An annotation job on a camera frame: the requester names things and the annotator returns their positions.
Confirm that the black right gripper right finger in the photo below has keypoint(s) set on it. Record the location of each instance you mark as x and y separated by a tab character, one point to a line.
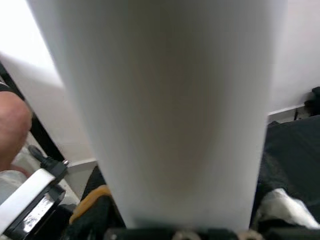
270	170

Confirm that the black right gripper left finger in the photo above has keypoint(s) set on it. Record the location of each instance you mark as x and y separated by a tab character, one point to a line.
95	217

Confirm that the white plastic table leg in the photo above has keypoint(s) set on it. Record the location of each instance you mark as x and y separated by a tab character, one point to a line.
175	100

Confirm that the yellow rubber band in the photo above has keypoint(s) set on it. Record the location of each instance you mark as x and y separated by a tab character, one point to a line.
85	205

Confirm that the black carry bag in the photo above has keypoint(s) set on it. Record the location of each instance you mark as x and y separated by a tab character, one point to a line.
313	100

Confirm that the person leg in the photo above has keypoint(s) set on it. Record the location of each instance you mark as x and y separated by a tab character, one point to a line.
12	125

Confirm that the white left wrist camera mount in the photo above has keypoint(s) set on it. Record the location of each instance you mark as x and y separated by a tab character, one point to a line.
25	191

